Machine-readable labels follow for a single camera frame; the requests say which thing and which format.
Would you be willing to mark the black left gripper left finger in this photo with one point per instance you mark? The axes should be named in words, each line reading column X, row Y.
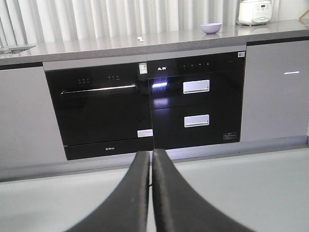
column 126, row 208

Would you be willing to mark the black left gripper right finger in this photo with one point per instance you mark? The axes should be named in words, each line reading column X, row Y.
column 178, row 207

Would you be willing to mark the purple plastic bowl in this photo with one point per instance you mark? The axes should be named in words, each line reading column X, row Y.
column 211, row 28

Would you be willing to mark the black built-in dishwasher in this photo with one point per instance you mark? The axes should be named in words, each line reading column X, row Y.
column 102, row 110

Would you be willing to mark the black drawer disinfection cabinet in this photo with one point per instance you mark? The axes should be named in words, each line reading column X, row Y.
column 196, row 100

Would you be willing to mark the grey cabinet door left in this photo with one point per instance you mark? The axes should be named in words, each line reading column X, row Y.
column 29, row 132

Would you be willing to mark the grey cabinet door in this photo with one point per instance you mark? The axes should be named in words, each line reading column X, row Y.
column 29, row 132
column 276, row 91

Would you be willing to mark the grey cabinet door right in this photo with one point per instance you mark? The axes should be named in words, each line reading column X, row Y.
column 276, row 91

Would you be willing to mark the white rice cooker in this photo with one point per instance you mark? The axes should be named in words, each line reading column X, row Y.
column 254, row 12

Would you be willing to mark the white pleated curtain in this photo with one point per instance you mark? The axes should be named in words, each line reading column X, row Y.
column 39, row 21

